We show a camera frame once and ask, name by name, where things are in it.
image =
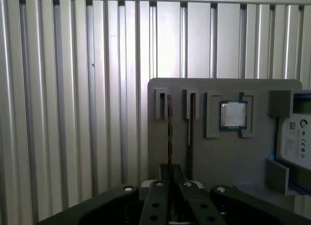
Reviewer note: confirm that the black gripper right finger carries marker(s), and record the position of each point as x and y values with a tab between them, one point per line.
199	206

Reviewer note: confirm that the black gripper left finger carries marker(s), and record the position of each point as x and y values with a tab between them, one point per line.
155	205

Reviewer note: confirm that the grey parts rack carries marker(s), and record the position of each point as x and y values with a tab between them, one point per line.
218	161

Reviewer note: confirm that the silver CPU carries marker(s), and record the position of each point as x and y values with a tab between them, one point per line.
233	115

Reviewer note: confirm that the hard disk with blue carrier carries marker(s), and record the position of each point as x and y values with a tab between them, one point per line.
298	142

